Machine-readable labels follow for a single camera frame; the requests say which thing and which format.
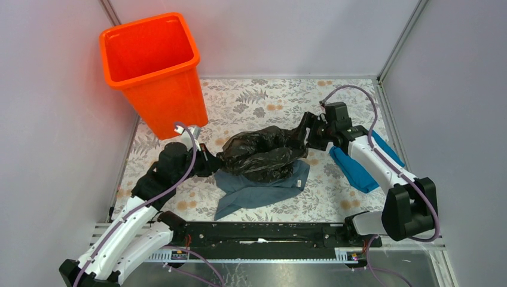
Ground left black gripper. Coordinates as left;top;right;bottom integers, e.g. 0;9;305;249
173;142;224;184

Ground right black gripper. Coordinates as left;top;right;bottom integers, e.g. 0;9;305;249
289;112;335;152

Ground black plastic trash bag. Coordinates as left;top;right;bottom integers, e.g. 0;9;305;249
216;126;308;183

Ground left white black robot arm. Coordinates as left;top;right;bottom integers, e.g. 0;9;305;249
59;142;222;286

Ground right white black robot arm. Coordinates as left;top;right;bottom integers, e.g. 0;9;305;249
292;102;440;246

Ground orange plastic trash bin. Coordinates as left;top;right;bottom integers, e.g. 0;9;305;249
99;13;209;139

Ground grey-blue cloth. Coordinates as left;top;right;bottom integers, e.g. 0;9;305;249
214;160;310;221

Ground floral patterned table mat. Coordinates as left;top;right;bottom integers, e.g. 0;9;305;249
108;79;399;222

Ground teal blue cloth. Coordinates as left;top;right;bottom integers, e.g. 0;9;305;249
329;130;405;194

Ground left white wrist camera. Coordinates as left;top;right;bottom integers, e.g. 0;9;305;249
174;123;201;151

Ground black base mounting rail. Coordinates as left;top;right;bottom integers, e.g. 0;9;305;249
157;211;382;260

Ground aluminium frame rails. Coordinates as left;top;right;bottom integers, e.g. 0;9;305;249
81;222;460;287

